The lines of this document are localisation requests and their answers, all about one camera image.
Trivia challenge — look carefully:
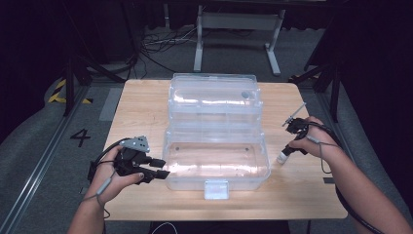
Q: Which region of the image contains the person's right hand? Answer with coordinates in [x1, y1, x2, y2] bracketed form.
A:
[288, 115, 341, 162]

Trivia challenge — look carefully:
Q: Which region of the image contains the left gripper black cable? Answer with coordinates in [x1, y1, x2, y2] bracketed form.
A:
[87, 137, 131, 183]

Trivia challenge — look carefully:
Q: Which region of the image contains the thin white cable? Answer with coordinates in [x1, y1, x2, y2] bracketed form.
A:
[150, 221, 179, 234]

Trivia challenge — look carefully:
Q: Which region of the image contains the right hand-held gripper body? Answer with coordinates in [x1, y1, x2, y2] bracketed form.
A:
[281, 101, 311, 140]

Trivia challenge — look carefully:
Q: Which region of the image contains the grey floor tape patch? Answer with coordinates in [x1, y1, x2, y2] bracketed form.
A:
[98, 87, 124, 122]

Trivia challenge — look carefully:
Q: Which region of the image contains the tangle of floor cables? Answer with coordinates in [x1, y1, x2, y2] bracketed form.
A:
[139, 24, 203, 56]

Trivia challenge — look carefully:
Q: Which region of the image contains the person's dark clothing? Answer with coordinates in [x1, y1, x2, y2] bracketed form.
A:
[148, 219, 290, 234]

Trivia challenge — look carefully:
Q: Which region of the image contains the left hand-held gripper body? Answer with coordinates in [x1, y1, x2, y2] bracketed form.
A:
[113, 135, 154, 177]

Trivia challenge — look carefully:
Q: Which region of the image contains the long black floor cable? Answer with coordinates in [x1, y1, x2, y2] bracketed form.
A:
[139, 50, 178, 77]

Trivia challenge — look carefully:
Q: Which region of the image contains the black metal stand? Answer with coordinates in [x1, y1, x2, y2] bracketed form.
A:
[288, 48, 343, 124]
[62, 0, 139, 118]

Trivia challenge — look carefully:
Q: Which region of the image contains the grey metal desk frame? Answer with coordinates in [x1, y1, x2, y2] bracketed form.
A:
[193, 4, 287, 78]

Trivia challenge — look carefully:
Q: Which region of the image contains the clear plastic storage box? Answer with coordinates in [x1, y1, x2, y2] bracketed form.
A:
[162, 72, 273, 201]

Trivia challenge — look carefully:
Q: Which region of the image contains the small white bottle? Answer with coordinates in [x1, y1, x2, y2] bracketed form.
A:
[276, 151, 290, 166]

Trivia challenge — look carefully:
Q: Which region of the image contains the person's left hand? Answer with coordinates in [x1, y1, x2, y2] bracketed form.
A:
[85, 146, 146, 205]

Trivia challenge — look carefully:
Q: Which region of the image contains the grey wrist strap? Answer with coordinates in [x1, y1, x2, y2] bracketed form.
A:
[306, 134, 333, 176]
[80, 171, 117, 219]

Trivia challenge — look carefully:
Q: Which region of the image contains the yellow black floor tape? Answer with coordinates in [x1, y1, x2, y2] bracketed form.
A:
[47, 78, 94, 105]

